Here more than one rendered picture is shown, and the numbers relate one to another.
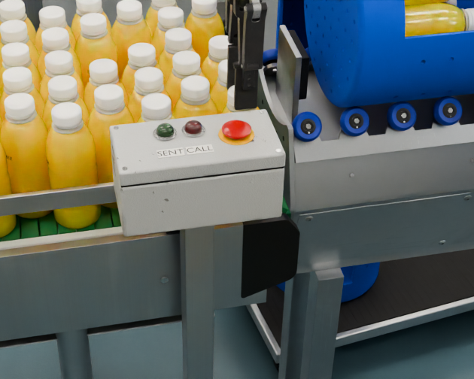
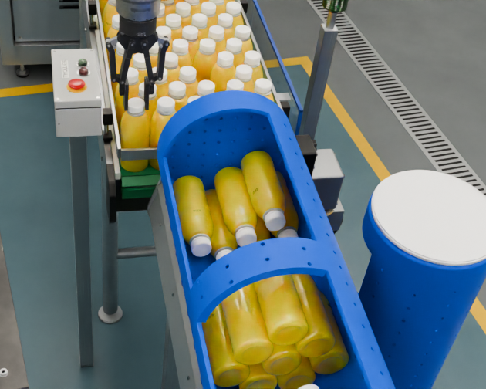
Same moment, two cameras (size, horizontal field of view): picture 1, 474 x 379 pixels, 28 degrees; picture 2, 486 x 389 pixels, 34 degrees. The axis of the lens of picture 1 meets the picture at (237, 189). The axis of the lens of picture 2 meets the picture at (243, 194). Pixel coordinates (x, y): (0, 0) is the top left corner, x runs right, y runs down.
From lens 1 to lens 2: 190 cm
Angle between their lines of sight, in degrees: 62
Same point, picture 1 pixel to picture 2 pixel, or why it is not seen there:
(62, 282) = not seen: hidden behind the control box
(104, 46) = (215, 71)
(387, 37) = (161, 147)
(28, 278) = not seen: hidden behind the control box
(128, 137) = (82, 53)
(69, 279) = not seen: hidden behind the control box
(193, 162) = (55, 71)
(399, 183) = (161, 258)
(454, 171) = (168, 288)
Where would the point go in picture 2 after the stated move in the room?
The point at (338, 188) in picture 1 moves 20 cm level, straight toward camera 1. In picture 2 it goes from (156, 224) to (69, 207)
